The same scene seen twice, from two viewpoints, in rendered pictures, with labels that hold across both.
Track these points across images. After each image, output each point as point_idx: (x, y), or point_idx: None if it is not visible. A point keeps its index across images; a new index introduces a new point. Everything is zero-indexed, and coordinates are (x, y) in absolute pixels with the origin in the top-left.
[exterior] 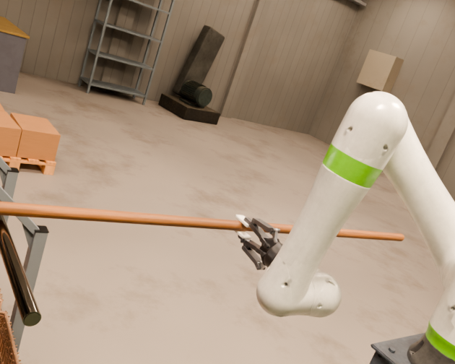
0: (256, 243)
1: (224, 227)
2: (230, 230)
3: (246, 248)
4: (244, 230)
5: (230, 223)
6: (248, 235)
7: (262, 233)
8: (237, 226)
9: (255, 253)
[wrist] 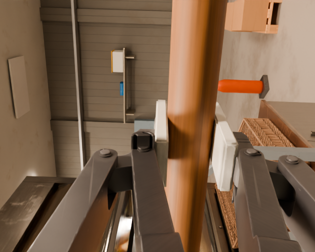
0: (243, 199)
1: (187, 235)
2: (201, 200)
3: (284, 193)
4: (207, 134)
5: (170, 210)
6: (220, 151)
7: (136, 242)
8: (181, 184)
9: None
